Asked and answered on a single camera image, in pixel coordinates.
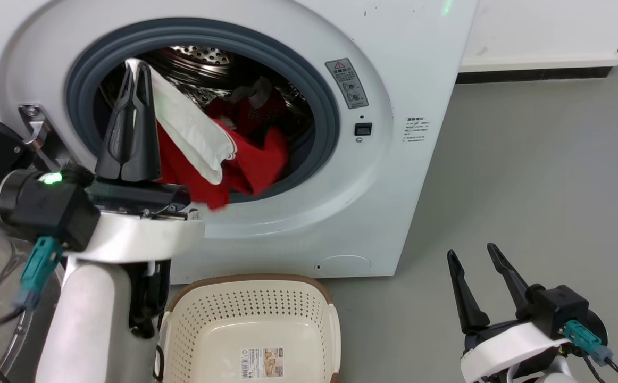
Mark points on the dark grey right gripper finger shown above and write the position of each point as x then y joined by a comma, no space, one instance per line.
511,279
466,298

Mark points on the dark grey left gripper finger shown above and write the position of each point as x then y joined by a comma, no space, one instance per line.
143,143
113,143

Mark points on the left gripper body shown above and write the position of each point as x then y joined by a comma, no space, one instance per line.
139,231

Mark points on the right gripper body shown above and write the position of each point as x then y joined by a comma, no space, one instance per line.
506,348

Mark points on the white cloth garment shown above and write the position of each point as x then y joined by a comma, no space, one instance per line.
192,127

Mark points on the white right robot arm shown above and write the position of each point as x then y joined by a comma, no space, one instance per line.
545,372

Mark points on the white front-load washing machine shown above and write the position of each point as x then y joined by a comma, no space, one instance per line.
394,213

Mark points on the cream perforated laundry basket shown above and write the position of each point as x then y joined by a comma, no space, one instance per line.
256,319

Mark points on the paper label in basket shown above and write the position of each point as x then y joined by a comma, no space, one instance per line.
261,363

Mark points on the chrome door hinge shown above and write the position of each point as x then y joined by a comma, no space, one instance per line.
35,125

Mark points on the perforated steel washer drum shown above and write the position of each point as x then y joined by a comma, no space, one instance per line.
202,56

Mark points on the red garment with grey collar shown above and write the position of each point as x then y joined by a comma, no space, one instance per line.
245,114

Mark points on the grey rubber door seal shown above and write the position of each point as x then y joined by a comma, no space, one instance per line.
319,96

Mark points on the black door lock slot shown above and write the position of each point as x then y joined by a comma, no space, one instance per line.
362,128

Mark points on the grey warning sticker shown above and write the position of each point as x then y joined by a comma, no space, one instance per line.
347,83

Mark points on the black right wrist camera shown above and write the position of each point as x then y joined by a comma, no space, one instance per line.
559,311

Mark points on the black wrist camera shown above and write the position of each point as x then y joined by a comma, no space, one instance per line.
48,207
559,311

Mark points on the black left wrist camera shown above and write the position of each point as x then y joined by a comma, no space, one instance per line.
48,207

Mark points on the white wall ledge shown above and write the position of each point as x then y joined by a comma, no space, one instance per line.
543,32

